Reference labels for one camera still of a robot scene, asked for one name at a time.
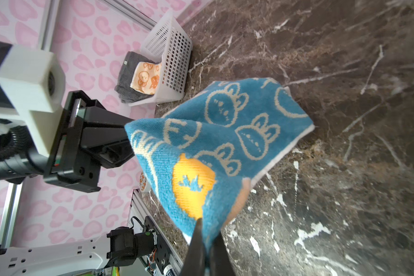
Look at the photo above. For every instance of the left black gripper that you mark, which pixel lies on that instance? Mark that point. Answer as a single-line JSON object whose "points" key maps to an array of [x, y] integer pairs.
{"points": [[72, 163]]}

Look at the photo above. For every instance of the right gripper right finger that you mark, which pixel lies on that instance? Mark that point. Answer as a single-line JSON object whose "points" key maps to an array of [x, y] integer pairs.
{"points": [[219, 262]]}

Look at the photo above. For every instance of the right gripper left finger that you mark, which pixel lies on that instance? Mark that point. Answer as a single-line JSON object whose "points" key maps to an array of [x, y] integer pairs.
{"points": [[194, 263]]}

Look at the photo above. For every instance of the grey towel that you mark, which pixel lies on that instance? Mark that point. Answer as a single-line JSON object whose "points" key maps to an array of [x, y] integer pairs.
{"points": [[125, 92]]}

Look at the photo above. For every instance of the orange patterned towel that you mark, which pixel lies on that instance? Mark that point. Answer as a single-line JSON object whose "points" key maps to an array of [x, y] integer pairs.
{"points": [[146, 78]]}

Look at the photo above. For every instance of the teal patterned towel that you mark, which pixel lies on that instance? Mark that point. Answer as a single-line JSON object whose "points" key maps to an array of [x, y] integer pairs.
{"points": [[196, 156]]}

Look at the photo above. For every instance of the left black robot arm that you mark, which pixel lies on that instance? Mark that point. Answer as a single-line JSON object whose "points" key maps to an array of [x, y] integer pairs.
{"points": [[120, 247]]}

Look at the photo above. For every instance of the left diagonal aluminium strut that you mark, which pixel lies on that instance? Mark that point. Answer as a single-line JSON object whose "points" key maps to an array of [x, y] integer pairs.
{"points": [[10, 214]]}

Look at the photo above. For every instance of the white plastic basket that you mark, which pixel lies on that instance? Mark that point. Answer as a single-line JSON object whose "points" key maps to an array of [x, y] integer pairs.
{"points": [[168, 44]]}

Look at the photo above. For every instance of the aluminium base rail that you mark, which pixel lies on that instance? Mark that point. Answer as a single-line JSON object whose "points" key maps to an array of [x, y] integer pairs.
{"points": [[163, 260]]}

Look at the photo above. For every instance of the left corner aluminium post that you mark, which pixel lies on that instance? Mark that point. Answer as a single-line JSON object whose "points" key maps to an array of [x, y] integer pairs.
{"points": [[132, 13]]}

